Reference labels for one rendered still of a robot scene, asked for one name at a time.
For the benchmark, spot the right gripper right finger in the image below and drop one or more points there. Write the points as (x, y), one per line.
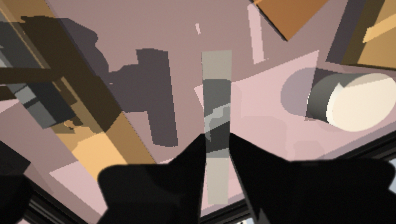
(274, 187)

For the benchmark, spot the orange-brown wooden clipboard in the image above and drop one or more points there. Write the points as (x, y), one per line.
(288, 14)

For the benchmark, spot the tan flat rectangular board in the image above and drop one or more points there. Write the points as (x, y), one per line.
(373, 43)

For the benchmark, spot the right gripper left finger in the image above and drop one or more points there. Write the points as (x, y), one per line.
(181, 184)

